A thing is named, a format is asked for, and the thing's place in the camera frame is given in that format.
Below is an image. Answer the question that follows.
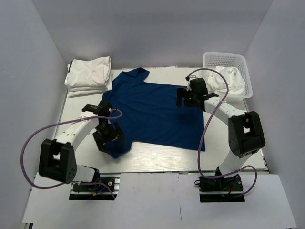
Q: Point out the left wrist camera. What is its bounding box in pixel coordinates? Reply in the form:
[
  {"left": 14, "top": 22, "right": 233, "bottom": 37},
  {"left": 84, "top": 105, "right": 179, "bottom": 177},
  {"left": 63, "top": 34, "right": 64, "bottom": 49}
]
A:
[{"left": 81, "top": 100, "right": 112, "bottom": 117}]

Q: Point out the blue t shirt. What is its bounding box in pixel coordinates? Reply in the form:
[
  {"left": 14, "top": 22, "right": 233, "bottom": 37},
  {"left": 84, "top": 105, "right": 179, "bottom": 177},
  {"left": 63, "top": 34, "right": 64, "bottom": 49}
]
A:
[{"left": 102, "top": 68, "right": 205, "bottom": 158}]

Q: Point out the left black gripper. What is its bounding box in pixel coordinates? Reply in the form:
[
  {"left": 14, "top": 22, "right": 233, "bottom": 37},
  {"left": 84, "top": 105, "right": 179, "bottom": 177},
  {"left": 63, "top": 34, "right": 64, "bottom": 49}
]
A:
[{"left": 93, "top": 122, "right": 125, "bottom": 154}]

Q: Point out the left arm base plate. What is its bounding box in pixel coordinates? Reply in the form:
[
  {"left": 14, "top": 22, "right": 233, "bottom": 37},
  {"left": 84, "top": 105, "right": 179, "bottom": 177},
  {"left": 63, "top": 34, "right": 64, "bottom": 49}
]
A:
[{"left": 69, "top": 174, "right": 120, "bottom": 201}]

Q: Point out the white t shirt stack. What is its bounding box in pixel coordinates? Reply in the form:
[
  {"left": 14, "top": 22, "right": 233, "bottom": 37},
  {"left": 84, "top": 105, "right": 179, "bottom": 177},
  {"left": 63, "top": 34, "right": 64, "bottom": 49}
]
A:
[{"left": 64, "top": 56, "right": 112, "bottom": 97}]

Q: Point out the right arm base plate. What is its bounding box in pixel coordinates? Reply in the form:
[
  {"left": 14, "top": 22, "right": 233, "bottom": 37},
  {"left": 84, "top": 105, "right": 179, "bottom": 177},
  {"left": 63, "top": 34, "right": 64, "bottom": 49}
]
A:
[{"left": 194, "top": 175, "right": 245, "bottom": 203}]

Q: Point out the white plastic basket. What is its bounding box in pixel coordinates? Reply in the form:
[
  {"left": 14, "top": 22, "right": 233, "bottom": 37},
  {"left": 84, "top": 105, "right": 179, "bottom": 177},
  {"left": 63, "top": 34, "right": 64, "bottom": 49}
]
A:
[{"left": 203, "top": 52, "right": 253, "bottom": 102}]

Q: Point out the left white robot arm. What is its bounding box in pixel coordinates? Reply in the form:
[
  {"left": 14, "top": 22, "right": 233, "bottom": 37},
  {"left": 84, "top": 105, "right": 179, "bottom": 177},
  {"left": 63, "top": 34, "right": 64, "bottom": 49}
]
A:
[{"left": 39, "top": 112, "right": 123, "bottom": 190}]

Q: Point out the crumpled white t shirt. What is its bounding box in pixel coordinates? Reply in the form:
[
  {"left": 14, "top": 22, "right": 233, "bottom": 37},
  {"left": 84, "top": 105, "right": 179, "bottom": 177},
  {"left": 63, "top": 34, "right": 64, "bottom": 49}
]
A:
[{"left": 206, "top": 66, "right": 245, "bottom": 99}]

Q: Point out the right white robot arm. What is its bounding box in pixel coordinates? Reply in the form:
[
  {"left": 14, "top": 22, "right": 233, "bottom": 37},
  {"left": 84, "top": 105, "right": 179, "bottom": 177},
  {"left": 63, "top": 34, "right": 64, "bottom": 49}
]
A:
[{"left": 176, "top": 77, "right": 265, "bottom": 190}]

